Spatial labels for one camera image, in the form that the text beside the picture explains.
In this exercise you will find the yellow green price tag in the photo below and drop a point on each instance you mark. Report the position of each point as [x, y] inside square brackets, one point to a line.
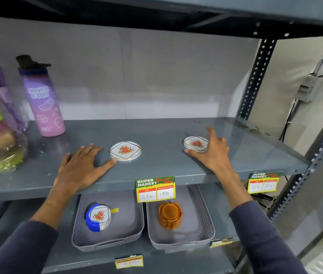
[264, 184]
[155, 189]

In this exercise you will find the blue holder floral coasters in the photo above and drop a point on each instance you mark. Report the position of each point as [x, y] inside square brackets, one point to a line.
[97, 216]

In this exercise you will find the person's right forearm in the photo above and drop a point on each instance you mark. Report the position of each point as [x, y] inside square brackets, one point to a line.
[258, 234]

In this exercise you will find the person's left hand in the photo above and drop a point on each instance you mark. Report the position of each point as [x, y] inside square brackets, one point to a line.
[78, 174]

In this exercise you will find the grey electrical box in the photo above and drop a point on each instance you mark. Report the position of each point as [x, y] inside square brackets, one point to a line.
[310, 89]

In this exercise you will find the grey perforated rack upright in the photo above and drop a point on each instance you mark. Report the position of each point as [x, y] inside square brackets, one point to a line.
[310, 162]

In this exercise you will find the small yellow sticker tag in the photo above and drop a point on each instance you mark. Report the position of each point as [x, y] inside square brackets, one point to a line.
[114, 210]

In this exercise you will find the person's left forearm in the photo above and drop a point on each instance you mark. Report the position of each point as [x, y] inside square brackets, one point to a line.
[27, 242]

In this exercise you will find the grey metal shelf rack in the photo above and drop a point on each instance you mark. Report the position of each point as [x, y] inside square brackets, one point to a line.
[161, 134]

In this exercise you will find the orange coaster holder set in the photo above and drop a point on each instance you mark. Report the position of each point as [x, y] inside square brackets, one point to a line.
[170, 215]

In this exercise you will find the grey basket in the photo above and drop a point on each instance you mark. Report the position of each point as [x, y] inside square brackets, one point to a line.
[127, 225]
[195, 228]

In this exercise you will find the lilac bottle with black cap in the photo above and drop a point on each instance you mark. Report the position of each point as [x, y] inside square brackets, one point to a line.
[44, 105]

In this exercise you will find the person's right hand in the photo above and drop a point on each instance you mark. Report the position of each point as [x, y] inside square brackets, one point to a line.
[217, 156]

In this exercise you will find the white floral coaster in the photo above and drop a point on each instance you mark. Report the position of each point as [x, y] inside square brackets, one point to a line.
[125, 151]
[195, 143]

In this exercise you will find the dark purple bottle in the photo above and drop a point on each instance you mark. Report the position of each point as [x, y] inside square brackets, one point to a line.
[1, 82]

